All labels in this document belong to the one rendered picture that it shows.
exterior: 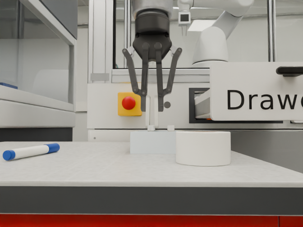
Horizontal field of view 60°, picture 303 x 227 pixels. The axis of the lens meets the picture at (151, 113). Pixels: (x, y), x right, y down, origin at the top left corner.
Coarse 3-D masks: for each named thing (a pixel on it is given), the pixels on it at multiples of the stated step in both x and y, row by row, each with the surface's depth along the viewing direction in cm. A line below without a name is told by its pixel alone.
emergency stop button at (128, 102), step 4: (128, 96) 77; (124, 100) 76; (128, 100) 76; (132, 100) 76; (124, 104) 76; (128, 104) 76; (132, 104) 76; (124, 108) 76; (128, 108) 76; (132, 108) 76
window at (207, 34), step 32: (128, 0) 87; (192, 0) 86; (224, 0) 86; (256, 0) 86; (288, 0) 86; (128, 32) 86; (192, 32) 86; (224, 32) 86; (256, 32) 85; (288, 32) 85; (192, 64) 85
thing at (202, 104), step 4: (208, 92) 62; (200, 96) 73; (204, 96) 67; (208, 96) 62; (196, 100) 81; (200, 100) 73; (204, 100) 66; (208, 100) 61; (196, 104) 79; (200, 104) 72; (204, 104) 66; (208, 104) 61; (196, 108) 79; (200, 108) 72; (204, 108) 66; (208, 108) 61; (196, 112) 79; (200, 112) 72; (204, 112) 66; (208, 112) 61; (196, 116) 81; (200, 116) 73; (204, 116) 68; (208, 116) 68
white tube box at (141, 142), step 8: (136, 136) 45; (144, 136) 45; (152, 136) 45; (160, 136) 45; (168, 136) 45; (136, 144) 45; (144, 144) 45; (152, 144) 45; (160, 144) 45; (168, 144) 44; (136, 152) 45; (144, 152) 45; (152, 152) 45; (160, 152) 44; (168, 152) 44
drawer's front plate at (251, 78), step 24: (216, 72) 49; (240, 72) 49; (264, 72) 49; (216, 96) 49; (240, 96) 49; (264, 96) 49; (216, 120) 49; (240, 120) 49; (264, 120) 49; (288, 120) 49
